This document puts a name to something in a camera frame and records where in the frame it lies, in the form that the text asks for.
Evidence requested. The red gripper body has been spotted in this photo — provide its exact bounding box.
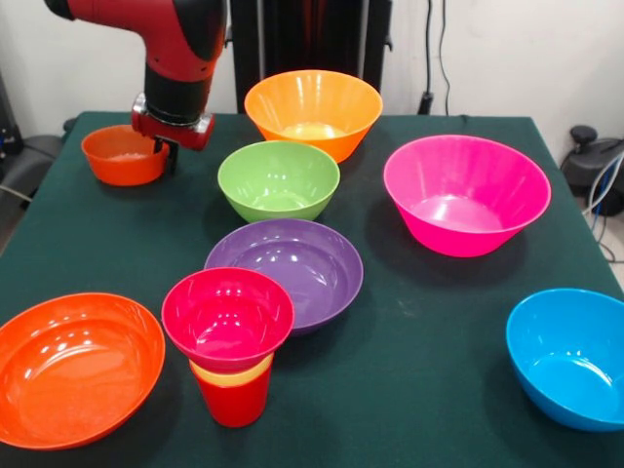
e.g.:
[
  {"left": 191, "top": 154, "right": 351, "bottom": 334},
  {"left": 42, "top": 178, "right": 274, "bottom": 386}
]
[{"left": 131, "top": 94, "right": 216, "bottom": 152}]

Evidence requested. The small orange bowl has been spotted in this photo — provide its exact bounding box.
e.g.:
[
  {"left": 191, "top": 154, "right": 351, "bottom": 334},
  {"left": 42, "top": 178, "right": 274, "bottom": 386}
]
[{"left": 81, "top": 125, "right": 171, "bottom": 187}]

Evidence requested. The small crimson bowl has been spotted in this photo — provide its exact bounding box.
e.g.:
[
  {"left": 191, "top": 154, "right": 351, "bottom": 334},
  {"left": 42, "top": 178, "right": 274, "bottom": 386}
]
[{"left": 161, "top": 268, "right": 295, "bottom": 373}]

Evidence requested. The purple bowl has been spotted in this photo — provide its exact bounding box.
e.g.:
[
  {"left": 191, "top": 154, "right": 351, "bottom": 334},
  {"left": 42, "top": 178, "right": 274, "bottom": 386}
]
[{"left": 204, "top": 218, "right": 364, "bottom": 338}]

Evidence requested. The stack of yellow cups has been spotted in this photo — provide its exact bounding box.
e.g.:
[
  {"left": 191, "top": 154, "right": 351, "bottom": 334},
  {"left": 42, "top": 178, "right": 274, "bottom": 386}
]
[{"left": 189, "top": 353, "right": 275, "bottom": 389}]

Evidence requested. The red cup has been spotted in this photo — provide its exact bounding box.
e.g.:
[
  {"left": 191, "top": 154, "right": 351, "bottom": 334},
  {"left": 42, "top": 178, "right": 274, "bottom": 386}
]
[{"left": 194, "top": 375, "right": 272, "bottom": 428}]

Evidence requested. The green bowl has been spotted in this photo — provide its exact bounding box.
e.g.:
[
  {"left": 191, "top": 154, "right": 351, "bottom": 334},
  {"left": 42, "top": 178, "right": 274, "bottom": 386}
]
[{"left": 217, "top": 140, "right": 341, "bottom": 223}]

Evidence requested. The black chair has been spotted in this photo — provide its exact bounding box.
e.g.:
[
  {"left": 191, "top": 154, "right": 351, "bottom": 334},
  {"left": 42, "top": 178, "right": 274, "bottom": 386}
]
[{"left": 0, "top": 73, "right": 79, "bottom": 206}]

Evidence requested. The large light orange bowl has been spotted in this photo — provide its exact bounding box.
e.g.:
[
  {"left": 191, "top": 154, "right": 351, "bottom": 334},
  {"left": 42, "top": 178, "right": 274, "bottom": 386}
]
[{"left": 243, "top": 70, "right": 383, "bottom": 164}]

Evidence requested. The large red-orange bowl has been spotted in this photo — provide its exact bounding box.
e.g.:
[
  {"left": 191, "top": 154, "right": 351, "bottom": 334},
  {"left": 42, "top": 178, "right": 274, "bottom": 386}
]
[{"left": 0, "top": 292, "right": 167, "bottom": 450}]

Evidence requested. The dark green table cloth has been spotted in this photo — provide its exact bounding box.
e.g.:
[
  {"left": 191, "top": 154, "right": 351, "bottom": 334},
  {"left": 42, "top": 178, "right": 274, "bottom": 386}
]
[{"left": 0, "top": 110, "right": 624, "bottom": 468}]

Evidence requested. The large magenta bowl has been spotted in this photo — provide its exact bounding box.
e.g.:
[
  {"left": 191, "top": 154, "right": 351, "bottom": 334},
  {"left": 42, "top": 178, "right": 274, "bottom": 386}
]
[{"left": 383, "top": 135, "right": 553, "bottom": 258}]

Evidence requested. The blue bowl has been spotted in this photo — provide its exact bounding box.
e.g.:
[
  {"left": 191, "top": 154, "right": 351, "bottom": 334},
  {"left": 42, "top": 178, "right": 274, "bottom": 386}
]
[{"left": 506, "top": 288, "right": 624, "bottom": 433}]

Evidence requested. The black wall cable with plug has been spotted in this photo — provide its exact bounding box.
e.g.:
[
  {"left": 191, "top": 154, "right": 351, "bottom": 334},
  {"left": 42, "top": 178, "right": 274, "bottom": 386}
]
[{"left": 417, "top": 0, "right": 437, "bottom": 116}]

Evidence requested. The black device with cables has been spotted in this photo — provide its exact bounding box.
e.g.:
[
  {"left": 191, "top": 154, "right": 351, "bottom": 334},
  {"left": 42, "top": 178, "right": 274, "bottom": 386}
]
[{"left": 561, "top": 125, "right": 624, "bottom": 217}]

